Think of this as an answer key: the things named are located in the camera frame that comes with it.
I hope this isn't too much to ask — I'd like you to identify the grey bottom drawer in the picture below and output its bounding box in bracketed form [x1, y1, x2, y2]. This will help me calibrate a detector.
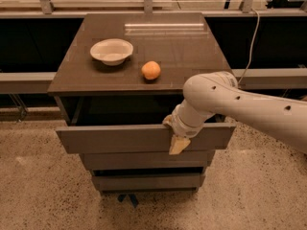
[92, 173, 204, 192]

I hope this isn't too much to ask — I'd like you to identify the grey metal railing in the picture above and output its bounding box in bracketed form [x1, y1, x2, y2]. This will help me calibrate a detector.
[0, 0, 307, 95]

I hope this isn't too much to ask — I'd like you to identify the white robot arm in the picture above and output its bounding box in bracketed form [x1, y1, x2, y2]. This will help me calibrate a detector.
[163, 71, 307, 155]

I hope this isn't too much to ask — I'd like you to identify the grey top drawer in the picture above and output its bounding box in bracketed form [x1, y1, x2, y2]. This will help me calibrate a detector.
[55, 94, 237, 155]

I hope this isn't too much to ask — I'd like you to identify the grey drawer cabinet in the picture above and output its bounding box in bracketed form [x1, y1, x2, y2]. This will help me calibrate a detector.
[47, 12, 242, 196]

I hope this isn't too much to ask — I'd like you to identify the blue tape cross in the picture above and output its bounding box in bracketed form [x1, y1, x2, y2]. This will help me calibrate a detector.
[117, 194, 139, 208]

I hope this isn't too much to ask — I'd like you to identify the grey drawer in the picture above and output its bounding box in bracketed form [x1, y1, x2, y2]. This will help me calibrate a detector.
[92, 173, 204, 192]
[55, 94, 237, 155]
[81, 150, 214, 171]

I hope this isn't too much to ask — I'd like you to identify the orange fruit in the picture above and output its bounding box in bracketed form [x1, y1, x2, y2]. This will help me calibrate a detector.
[141, 61, 161, 81]

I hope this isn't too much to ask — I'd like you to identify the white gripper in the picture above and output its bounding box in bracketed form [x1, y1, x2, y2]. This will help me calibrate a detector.
[162, 107, 204, 155]

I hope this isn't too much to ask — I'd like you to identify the grey middle drawer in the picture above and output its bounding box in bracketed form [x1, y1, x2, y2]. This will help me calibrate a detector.
[81, 150, 214, 171]

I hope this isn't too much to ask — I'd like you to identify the white cable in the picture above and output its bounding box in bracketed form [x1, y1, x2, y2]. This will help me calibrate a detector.
[237, 7, 261, 84]

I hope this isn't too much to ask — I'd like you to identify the white bowl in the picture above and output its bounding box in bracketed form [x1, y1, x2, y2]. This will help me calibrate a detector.
[90, 38, 133, 66]

